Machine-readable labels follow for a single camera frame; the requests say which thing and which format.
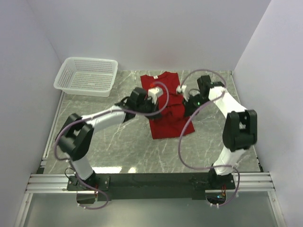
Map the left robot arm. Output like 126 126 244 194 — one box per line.
54 87 164 190

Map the black base beam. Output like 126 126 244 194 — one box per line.
66 172 237 202

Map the aluminium frame rail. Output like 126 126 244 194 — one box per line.
25 92 69 194

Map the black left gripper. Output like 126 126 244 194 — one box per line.
136 96 161 120

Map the red t shirt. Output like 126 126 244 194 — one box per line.
140 71 189 140

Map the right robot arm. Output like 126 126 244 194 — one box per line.
176 75 257 189

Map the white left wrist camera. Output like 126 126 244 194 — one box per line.
147 83 163 104

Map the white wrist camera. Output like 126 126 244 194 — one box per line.
147 83 163 104
176 85 190 102

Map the white plastic basket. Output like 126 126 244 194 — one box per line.
53 57 118 97

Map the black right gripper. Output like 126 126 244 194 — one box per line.
182 93 211 117

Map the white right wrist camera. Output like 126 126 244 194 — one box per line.
176 85 190 102

